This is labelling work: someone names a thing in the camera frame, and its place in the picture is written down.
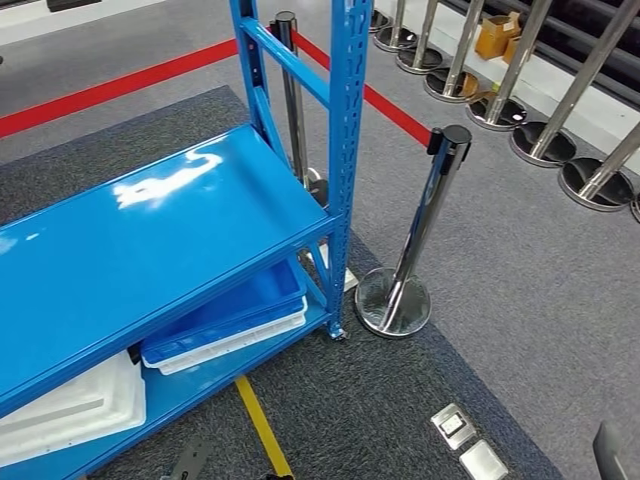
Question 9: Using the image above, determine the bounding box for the steel floor socket box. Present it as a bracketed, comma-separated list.
[430, 402, 509, 480]

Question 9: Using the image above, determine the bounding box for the blue metal shelf rack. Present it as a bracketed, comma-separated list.
[0, 0, 375, 480]

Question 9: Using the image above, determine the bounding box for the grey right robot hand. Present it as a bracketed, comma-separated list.
[592, 420, 632, 480]

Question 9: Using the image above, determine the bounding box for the red barrier belt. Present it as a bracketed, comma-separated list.
[0, 38, 239, 140]
[292, 31, 432, 148]

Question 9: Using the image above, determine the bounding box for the white flat plastic tray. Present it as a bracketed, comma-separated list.
[0, 349, 147, 468]

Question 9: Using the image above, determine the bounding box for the blue plastic crate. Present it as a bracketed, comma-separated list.
[140, 258, 307, 369]

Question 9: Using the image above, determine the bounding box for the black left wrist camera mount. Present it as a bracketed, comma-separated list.
[162, 433, 216, 480]

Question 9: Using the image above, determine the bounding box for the small open cardboard box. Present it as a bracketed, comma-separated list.
[475, 11, 522, 61]
[502, 36, 524, 66]

